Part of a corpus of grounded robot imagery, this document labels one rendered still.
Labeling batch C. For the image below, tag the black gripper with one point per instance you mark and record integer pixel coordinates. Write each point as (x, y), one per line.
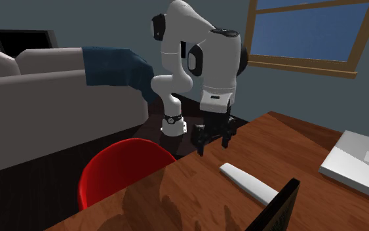
(215, 121)

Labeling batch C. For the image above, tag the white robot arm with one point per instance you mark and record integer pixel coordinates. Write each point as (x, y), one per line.
(217, 64)

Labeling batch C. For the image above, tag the dark robot stand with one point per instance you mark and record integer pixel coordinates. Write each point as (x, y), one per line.
(171, 145)

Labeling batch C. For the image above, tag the white remote control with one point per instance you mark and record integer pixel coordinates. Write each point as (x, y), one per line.
(248, 183)

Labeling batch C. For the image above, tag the brown wooden table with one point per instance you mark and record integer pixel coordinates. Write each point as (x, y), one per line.
(276, 144)

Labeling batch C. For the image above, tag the red chair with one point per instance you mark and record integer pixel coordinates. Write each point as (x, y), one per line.
(120, 169)

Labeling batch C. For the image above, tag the dark blue blanket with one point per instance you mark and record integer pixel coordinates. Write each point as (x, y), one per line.
(117, 67)

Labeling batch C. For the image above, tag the wooden framed window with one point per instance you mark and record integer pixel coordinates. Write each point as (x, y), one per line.
(308, 30)

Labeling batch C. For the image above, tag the silver closed laptop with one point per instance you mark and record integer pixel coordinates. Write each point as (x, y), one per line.
(353, 166)

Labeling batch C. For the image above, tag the grey sofa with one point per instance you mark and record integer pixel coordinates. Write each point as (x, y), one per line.
(43, 112)

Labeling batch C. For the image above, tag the grey framed black screen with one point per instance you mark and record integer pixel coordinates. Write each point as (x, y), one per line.
(21, 41)

